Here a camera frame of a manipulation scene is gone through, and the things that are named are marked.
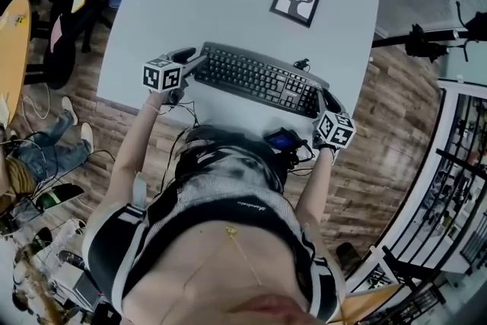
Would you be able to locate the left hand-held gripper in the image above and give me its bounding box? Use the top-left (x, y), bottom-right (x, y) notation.
top-left (142, 46), bottom-right (209, 106)

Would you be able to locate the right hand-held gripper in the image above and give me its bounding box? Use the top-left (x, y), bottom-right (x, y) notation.
top-left (312, 89), bottom-right (357, 148)

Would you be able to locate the black keyboard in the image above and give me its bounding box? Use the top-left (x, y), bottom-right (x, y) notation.
top-left (193, 41), bottom-right (330, 119)

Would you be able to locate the person's right forearm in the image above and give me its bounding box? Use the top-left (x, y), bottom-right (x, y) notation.
top-left (293, 145), bottom-right (338, 228)

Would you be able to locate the person's left forearm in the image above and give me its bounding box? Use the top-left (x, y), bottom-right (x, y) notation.
top-left (104, 90), bottom-right (172, 210)

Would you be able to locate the small black device blue screen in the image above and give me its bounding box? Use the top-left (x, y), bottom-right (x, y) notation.
top-left (263, 127), bottom-right (306, 156)

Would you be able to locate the black tripod stand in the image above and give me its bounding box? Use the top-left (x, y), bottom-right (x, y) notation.
top-left (371, 0), bottom-right (487, 63)

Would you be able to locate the person's black and white top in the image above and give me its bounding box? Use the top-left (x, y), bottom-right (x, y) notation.
top-left (81, 124), bottom-right (347, 323)

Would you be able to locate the white metal shelf rack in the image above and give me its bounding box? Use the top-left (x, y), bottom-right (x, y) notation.
top-left (344, 76), bottom-right (487, 313)

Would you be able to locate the person's black shoe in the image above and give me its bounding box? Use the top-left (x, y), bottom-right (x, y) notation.
top-left (336, 241), bottom-right (363, 272)

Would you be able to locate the round yellow table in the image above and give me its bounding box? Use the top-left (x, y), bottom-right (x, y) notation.
top-left (0, 0), bottom-right (33, 127)

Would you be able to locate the gold necklace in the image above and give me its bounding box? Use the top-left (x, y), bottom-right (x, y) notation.
top-left (182, 225), bottom-right (264, 290)

